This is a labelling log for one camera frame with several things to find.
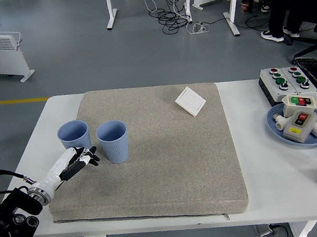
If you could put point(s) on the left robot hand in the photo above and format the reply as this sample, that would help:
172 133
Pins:
62 167

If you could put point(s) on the blue ribbed plastic cup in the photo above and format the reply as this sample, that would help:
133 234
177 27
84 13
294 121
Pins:
116 150
73 138

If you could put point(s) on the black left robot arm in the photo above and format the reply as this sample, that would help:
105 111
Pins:
11 219

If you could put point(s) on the white push-button control box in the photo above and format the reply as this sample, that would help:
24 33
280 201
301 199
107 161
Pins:
271 84
311 89

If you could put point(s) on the grey-brown cushion mat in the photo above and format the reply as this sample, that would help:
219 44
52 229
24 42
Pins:
158 159

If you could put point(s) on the white desk leg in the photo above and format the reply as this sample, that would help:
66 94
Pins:
233 24
110 8

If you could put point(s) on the grey power strip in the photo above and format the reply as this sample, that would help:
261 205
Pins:
264 231

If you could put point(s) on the blue round plate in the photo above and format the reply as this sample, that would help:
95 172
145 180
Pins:
278 137

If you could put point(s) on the brown can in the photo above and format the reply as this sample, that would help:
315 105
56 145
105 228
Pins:
245 7

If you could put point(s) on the white wall switch plate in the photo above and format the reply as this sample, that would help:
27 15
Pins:
190 101

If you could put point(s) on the white green-red switch box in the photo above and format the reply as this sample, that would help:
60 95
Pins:
288 108

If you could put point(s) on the grey red-button switch box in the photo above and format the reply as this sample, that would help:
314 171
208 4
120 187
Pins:
297 130

